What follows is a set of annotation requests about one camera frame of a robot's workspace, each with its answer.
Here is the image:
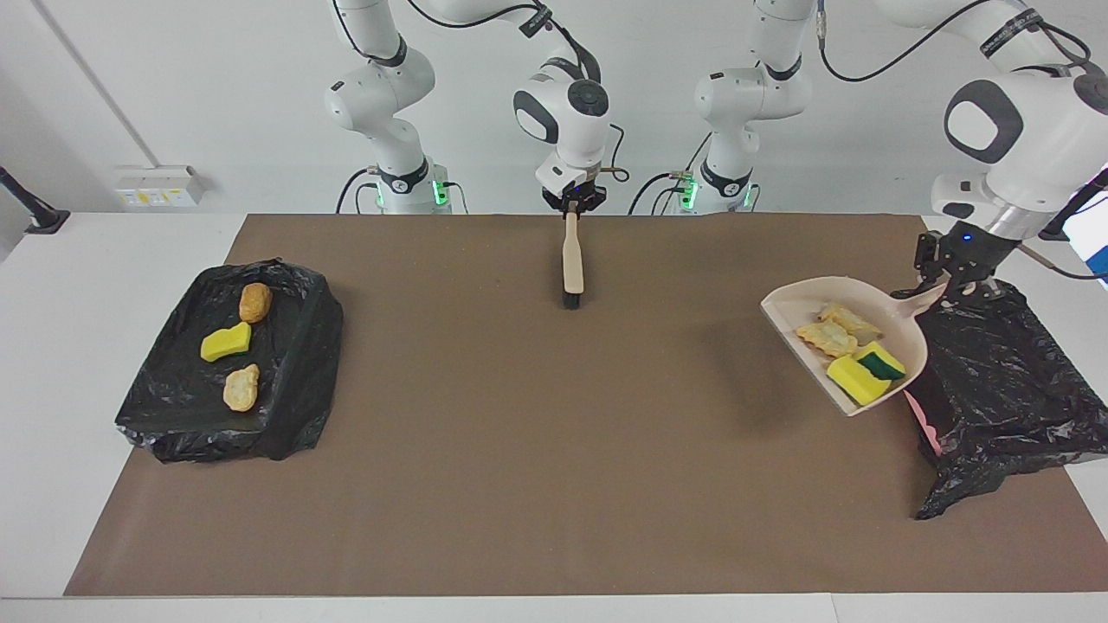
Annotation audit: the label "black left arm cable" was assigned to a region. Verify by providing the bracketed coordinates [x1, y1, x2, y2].
[814, 0, 1108, 282]

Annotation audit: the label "black base cable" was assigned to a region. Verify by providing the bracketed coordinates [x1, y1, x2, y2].
[336, 167, 382, 215]
[628, 171, 693, 215]

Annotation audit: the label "beige sponge chunk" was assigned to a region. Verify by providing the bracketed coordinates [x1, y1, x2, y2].
[795, 320, 860, 360]
[817, 302, 886, 344]
[222, 363, 261, 414]

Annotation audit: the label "white wall power outlet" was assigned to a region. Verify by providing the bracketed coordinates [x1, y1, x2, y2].
[114, 164, 207, 209]

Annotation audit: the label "black left base cable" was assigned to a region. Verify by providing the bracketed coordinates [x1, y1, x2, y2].
[628, 171, 693, 215]

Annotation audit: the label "brown table mat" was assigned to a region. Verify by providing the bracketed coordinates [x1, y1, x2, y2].
[65, 214, 1108, 598]

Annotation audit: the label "brown sponge lump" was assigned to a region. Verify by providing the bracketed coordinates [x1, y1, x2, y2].
[238, 282, 274, 324]

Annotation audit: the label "black right base cable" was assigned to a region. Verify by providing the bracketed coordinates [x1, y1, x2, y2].
[336, 167, 382, 215]

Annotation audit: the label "yellow sponge piece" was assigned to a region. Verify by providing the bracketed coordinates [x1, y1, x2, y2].
[199, 321, 254, 364]

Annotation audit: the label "yellow green scouring sponge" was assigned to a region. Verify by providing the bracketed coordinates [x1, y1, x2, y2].
[826, 341, 908, 408]

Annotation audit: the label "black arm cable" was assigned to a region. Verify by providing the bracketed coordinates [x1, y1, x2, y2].
[814, 0, 1108, 282]
[405, 0, 629, 184]

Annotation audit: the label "white wall cable conduit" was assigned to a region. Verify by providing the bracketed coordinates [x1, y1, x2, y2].
[33, 0, 158, 170]

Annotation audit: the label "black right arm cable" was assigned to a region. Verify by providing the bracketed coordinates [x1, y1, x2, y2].
[405, 0, 629, 184]

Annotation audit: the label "beige hand brush black bristles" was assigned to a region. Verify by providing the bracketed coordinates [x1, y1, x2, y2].
[561, 210, 587, 311]

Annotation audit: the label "flat bin black bag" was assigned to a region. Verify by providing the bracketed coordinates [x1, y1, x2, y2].
[114, 257, 345, 465]

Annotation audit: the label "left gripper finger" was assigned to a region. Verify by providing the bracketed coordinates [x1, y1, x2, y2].
[916, 231, 947, 288]
[956, 275, 1005, 306]

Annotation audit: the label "black clamp stand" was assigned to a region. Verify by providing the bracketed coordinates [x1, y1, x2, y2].
[1039, 168, 1108, 242]
[0, 164, 71, 235]

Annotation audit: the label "pink bin black bag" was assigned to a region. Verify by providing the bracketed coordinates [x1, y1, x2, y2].
[900, 279, 1108, 522]

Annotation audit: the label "beige plastic dustpan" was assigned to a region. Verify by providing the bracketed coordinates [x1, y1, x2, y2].
[760, 275, 950, 418]

